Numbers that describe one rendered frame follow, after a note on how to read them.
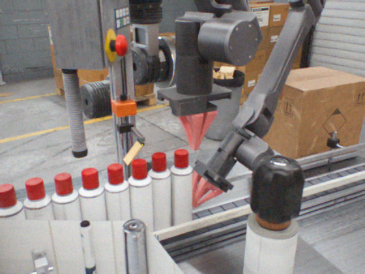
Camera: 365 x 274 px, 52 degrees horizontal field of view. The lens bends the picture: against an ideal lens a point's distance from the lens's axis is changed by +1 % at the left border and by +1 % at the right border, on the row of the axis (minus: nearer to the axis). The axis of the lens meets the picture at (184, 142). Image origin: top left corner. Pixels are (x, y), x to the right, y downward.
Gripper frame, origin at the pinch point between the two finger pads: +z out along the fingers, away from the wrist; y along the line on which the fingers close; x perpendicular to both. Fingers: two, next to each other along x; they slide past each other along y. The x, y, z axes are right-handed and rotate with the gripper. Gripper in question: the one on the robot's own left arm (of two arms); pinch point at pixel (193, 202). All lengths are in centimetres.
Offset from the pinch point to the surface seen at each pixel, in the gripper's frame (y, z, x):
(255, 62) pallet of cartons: -298, -123, 212
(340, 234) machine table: 15.1, -13.9, 33.9
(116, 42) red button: 1.3, -19.6, -38.2
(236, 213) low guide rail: 4.7, -3.5, 9.2
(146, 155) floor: -214, 28, 110
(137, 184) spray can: 2.9, 1.5, -18.2
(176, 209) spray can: 2.0, 3.0, -4.8
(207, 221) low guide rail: 4.7, 1.5, 2.8
